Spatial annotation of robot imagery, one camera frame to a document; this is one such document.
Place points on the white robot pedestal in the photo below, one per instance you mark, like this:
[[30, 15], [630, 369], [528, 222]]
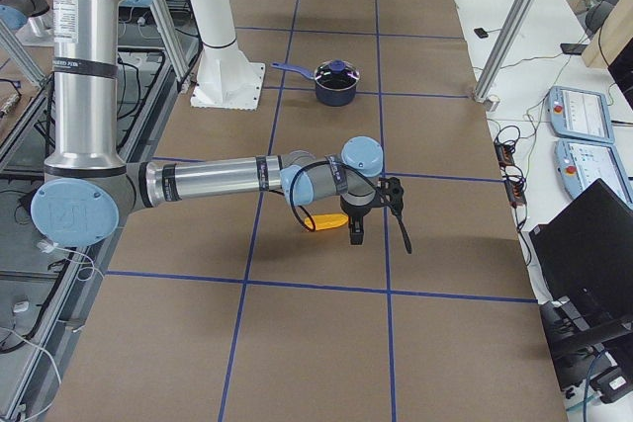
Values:
[[226, 79]]

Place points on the dark blue pot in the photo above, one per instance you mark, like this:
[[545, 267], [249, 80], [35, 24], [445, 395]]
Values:
[[331, 92]]

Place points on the teach pendant tablet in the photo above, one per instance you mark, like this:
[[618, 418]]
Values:
[[581, 162], [580, 114]]

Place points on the black laptop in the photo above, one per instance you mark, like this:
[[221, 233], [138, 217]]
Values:
[[588, 246]]

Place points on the lower teach pendant tablet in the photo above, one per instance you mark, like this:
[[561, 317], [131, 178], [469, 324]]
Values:
[[581, 162]]

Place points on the glass lid with blue knob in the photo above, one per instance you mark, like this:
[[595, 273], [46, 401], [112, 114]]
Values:
[[338, 69]]

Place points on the small black square device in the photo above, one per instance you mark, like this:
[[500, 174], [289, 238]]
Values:
[[481, 33]]

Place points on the upper teach pendant tablet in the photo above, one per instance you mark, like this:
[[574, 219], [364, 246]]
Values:
[[580, 114]]

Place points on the aluminium frame post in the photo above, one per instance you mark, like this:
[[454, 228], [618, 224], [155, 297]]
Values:
[[509, 30]]

